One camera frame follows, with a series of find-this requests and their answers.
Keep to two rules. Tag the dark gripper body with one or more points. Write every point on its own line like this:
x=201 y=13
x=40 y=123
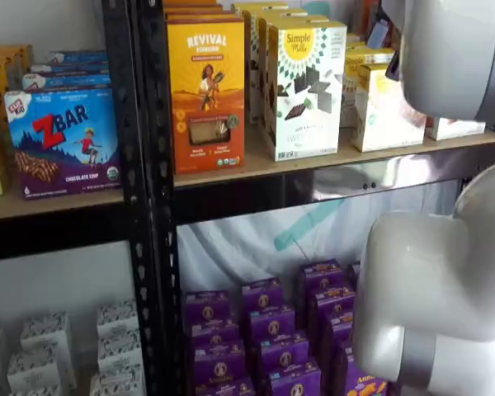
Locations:
x=392 y=10

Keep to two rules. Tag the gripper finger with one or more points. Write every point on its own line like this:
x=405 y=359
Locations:
x=394 y=68
x=376 y=34

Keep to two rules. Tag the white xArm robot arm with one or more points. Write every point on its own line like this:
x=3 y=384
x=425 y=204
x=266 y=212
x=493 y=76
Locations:
x=437 y=268

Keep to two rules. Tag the small white yellow-label box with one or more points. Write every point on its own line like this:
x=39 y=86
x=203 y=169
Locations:
x=379 y=119
x=350 y=82

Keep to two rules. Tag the white dark thins box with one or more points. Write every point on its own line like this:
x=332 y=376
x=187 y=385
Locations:
x=260 y=6
x=293 y=19
x=309 y=95
x=249 y=62

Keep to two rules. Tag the white box with orange crackers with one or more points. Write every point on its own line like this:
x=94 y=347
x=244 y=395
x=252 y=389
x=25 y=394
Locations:
x=453 y=130

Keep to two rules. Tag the wooden shelf board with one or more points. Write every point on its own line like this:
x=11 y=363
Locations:
x=66 y=206
x=255 y=165

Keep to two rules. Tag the orange Revival cracker box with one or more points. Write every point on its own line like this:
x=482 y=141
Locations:
x=189 y=2
x=198 y=10
x=198 y=17
x=206 y=103

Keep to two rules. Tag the black metal shelf rack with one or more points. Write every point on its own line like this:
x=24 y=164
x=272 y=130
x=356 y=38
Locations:
x=45 y=235
x=161 y=247

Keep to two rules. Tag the blue Zbar snack box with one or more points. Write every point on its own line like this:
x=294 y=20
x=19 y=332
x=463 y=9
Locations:
x=70 y=81
x=80 y=57
x=66 y=144
x=74 y=69

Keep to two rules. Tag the purple Annie's box orange graphics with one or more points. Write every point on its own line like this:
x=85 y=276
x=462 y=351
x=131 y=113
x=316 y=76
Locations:
x=367 y=387

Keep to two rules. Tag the teal tape strip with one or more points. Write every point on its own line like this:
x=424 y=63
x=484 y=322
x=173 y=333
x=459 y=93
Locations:
x=305 y=227

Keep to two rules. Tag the white plastic sheet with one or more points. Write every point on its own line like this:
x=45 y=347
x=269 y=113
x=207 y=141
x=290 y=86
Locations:
x=239 y=247

